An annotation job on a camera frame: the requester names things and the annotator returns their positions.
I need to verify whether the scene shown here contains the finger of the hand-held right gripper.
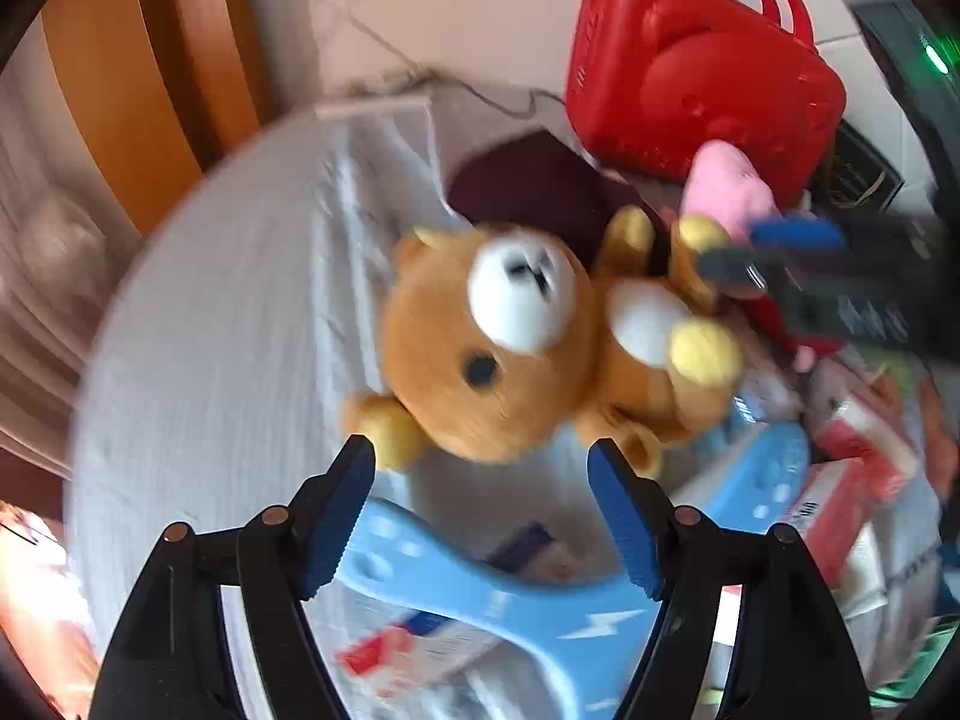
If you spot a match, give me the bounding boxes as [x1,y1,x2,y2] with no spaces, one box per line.
[750,217,848,252]
[697,246,797,302]

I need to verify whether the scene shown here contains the dark gift box gold handles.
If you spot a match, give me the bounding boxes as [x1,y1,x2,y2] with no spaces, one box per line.
[814,120,905,215]

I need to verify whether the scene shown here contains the wooden wall trim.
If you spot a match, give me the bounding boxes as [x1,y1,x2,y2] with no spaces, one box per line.
[41,0,271,241]

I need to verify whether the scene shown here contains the white box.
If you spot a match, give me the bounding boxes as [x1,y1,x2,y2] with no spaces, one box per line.
[780,457,878,586]

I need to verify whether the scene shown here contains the brown bear plush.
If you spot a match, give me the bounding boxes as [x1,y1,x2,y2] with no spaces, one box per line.
[341,206,747,477]

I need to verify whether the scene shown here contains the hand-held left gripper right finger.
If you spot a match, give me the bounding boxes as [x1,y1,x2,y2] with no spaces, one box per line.
[587,439,875,720]

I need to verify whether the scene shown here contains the red bear-face suitcase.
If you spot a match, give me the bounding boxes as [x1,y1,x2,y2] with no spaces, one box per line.
[566,0,845,200]

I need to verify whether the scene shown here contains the white red blue packet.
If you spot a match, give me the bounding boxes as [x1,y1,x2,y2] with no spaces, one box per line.
[334,600,511,698]

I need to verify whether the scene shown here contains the light blue plastic toy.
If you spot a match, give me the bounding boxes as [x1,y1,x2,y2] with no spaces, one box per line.
[330,420,811,720]

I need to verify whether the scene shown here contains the dark maroon pouch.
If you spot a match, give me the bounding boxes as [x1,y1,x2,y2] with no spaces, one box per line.
[448,129,676,241]

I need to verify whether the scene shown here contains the pink pig plush red dress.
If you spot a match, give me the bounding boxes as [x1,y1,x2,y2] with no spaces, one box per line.
[679,141,785,241]

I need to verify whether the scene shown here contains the white sheer curtain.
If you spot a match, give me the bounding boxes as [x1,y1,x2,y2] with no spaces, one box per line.
[0,67,151,481]

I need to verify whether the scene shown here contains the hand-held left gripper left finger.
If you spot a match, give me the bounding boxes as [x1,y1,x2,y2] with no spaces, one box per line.
[88,435,376,720]

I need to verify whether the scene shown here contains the pink box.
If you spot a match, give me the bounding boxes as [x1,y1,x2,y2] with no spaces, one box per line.
[814,382,923,481]

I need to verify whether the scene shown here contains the striped cloth covered desktop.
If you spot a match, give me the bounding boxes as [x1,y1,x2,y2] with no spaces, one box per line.
[64,101,938,720]

